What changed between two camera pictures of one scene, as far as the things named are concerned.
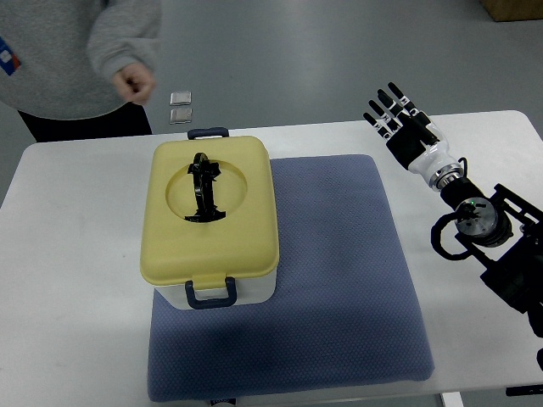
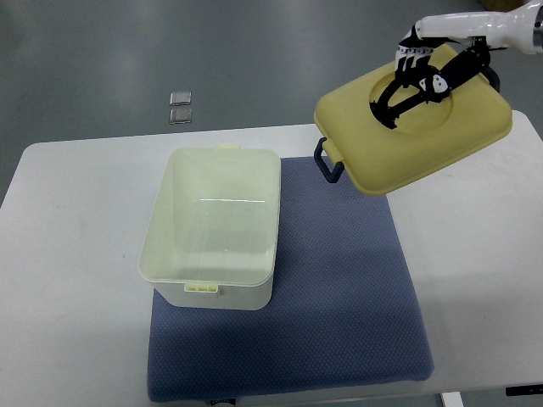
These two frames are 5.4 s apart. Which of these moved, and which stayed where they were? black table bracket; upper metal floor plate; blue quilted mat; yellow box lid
Moved: yellow box lid
Stayed: upper metal floor plate; blue quilted mat; black table bracket
